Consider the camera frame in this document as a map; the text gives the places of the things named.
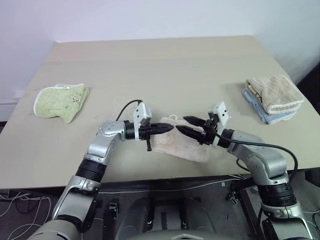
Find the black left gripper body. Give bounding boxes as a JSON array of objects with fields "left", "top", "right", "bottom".
[{"left": 138, "top": 123, "right": 155, "bottom": 152}]

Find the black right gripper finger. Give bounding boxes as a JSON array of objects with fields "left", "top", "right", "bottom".
[
  {"left": 183, "top": 115, "right": 207, "bottom": 127},
  {"left": 176, "top": 126, "right": 204, "bottom": 144}
]

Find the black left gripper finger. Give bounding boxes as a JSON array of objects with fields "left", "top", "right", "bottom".
[
  {"left": 152, "top": 122, "right": 174, "bottom": 130},
  {"left": 152, "top": 127, "right": 174, "bottom": 135}
]

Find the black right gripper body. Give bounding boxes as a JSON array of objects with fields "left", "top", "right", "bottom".
[{"left": 199, "top": 112, "right": 219, "bottom": 146}]

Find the pale pink towel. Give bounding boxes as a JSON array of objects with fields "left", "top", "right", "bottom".
[{"left": 151, "top": 114, "right": 210, "bottom": 164}]

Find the folded light blue towel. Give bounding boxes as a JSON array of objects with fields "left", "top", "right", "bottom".
[{"left": 241, "top": 87, "right": 300, "bottom": 125}]

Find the folded beige towel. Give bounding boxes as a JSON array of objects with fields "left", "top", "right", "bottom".
[{"left": 245, "top": 74, "right": 306, "bottom": 115}]

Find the green cloth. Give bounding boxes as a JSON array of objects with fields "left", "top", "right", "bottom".
[{"left": 32, "top": 83, "right": 91, "bottom": 125}]

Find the dark rounded shape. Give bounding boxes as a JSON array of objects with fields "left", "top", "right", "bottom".
[{"left": 116, "top": 196, "right": 154, "bottom": 235}]

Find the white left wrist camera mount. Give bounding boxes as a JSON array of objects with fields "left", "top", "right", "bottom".
[{"left": 132, "top": 101, "right": 153, "bottom": 141}]

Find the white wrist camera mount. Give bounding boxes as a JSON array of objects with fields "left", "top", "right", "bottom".
[
  {"left": 132, "top": 101, "right": 153, "bottom": 141},
  {"left": 207, "top": 101, "right": 230, "bottom": 146}
]

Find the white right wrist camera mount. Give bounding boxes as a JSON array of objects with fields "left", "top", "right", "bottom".
[{"left": 207, "top": 101, "right": 230, "bottom": 146}]

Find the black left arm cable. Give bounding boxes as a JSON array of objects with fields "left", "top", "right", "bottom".
[{"left": 116, "top": 99, "right": 144, "bottom": 122}]

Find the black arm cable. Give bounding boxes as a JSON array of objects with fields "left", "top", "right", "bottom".
[
  {"left": 116, "top": 99, "right": 144, "bottom": 122},
  {"left": 214, "top": 133, "right": 299, "bottom": 171}
]

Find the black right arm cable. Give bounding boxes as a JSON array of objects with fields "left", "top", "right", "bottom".
[{"left": 214, "top": 133, "right": 299, "bottom": 171}]

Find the black table frame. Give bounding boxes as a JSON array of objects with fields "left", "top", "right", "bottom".
[{"left": 0, "top": 172, "right": 320, "bottom": 240}]

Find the white cable under table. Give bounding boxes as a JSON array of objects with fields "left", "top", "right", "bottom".
[{"left": 97, "top": 177, "right": 247, "bottom": 195}]

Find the thin white floor cable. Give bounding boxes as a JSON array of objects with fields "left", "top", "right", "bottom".
[{"left": 0, "top": 190, "right": 52, "bottom": 240}]

